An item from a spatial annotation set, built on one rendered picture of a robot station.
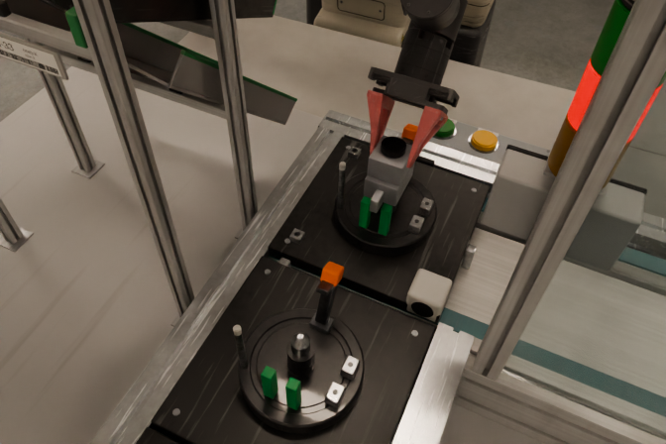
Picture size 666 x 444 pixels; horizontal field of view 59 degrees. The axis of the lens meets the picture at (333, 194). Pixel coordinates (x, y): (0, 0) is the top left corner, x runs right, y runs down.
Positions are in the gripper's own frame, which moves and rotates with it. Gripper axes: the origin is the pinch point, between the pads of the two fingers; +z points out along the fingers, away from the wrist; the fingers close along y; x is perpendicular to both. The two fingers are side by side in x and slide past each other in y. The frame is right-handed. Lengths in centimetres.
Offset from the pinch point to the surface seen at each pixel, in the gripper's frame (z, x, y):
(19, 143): 19, 14, -68
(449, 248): 9.6, 9.5, 9.3
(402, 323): 18.8, -0.1, 7.7
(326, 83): -9, 44, -27
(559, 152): -4.7, -20.6, 16.9
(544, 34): -73, 235, 4
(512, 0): -90, 252, -17
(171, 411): 33.1, -15.3, -11.1
